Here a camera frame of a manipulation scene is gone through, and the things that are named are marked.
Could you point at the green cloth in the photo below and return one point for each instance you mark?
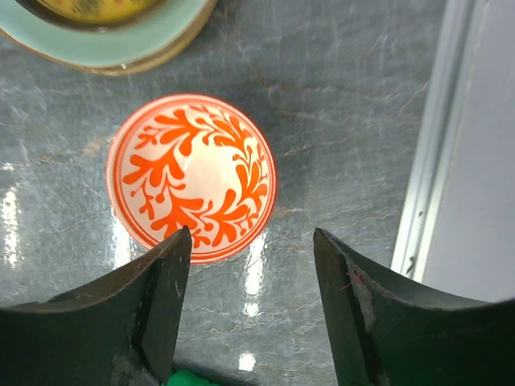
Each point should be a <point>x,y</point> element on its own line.
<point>186,378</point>

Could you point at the mint green flower plate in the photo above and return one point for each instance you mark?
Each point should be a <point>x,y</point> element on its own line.
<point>100,44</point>

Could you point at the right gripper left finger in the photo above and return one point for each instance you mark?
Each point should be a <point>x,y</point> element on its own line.
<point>120,329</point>

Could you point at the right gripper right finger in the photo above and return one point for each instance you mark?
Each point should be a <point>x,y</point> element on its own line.
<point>386,329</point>

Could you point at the yellow patterned plate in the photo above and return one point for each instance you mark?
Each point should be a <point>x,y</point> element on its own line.
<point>92,15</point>

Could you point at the beige bird plate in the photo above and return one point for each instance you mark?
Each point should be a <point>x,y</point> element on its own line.
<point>153,60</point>

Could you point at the white red patterned bowl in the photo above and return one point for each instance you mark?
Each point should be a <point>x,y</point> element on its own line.
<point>192,161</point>

